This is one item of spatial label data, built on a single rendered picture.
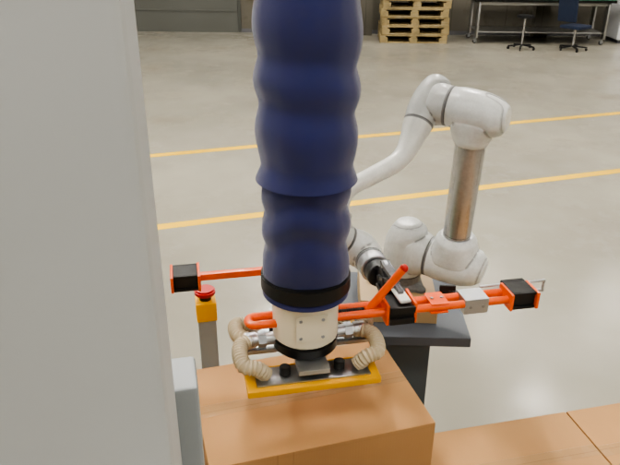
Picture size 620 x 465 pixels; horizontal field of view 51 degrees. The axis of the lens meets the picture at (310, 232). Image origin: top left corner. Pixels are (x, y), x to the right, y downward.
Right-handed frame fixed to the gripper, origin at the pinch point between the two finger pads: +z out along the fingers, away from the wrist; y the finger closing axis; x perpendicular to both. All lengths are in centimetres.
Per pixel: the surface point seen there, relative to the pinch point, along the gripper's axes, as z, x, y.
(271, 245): 3.2, 35.4, -23.3
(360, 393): 1.3, 10.6, 26.7
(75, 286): 108, 64, -75
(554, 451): -2, -61, 67
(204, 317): -48, 49, 27
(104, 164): 108, 62, -82
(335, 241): 8.2, 21.3, -25.3
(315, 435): 14.6, 27.1, 26.7
